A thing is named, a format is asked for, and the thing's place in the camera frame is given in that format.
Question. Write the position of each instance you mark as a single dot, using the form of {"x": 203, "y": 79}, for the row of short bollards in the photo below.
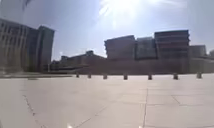
{"x": 125, "y": 76}

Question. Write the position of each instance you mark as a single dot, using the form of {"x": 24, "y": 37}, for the long dark wall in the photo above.
{"x": 145, "y": 66}

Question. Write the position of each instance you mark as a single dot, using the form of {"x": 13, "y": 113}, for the stacked dark block building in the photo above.
{"x": 155, "y": 46}

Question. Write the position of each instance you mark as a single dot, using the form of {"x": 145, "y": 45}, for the low long dark building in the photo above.
{"x": 78, "y": 61}

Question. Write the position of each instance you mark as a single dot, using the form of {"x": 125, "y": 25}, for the tall dark glass building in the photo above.
{"x": 18, "y": 46}

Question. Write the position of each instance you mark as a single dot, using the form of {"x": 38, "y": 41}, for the pale stone slab plaza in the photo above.
{"x": 105, "y": 100}

